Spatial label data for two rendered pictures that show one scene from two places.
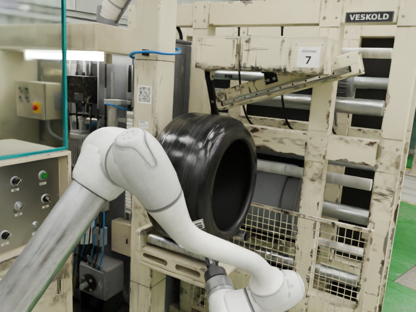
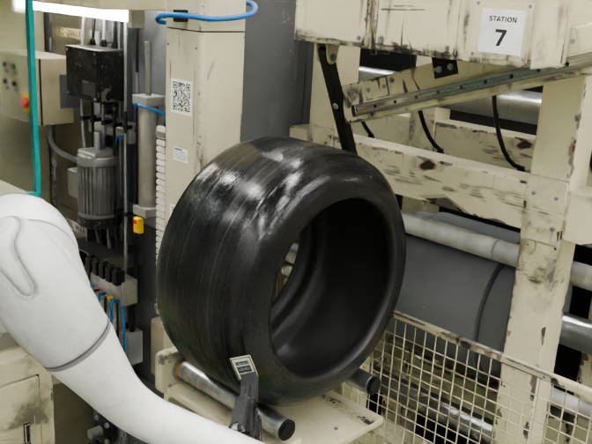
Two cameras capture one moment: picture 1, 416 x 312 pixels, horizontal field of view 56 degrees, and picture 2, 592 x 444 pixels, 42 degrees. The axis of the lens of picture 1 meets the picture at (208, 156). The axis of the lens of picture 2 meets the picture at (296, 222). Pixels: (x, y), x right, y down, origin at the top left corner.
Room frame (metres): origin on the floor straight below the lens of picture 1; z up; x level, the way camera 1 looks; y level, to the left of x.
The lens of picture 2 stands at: (0.07, -0.38, 1.77)
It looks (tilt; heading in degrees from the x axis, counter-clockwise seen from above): 17 degrees down; 14
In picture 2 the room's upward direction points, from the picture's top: 3 degrees clockwise
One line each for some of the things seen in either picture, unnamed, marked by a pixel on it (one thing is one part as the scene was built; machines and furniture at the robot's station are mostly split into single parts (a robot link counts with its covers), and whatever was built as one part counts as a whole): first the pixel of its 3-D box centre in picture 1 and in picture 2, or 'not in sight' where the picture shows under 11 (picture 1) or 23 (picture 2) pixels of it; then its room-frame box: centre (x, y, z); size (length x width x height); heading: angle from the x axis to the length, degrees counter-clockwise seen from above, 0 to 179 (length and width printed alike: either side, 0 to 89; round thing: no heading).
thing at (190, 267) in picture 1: (179, 262); (229, 422); (1.50, 0.09, 0.84); 0.36 x 0.09 x 0.06; 60
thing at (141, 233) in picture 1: (165, 226); (225, 349); (1.71, 0.18, 0.90); 0.40 x 0.03 x 0.10; 150
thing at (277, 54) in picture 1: (265, 56); (434, 18); (1.82, -0.23, 1.71); 0.61 x 0.25 x 0.15; 60
